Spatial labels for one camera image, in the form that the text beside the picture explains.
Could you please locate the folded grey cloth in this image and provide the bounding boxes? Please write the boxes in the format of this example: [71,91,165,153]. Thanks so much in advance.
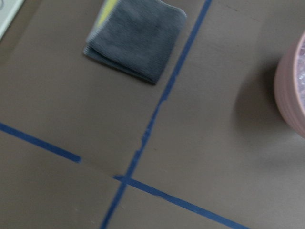
[83,0,187,84]

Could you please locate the pink bowl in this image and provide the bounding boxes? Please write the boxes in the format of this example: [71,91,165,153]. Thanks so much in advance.
[274,33,305,138]

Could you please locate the clear ice cubes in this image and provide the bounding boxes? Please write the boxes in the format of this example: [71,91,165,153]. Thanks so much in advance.
[296,43,305,106]

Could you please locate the cream plastic tray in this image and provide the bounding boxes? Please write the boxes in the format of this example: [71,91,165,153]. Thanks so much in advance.
[0,0,24,40]

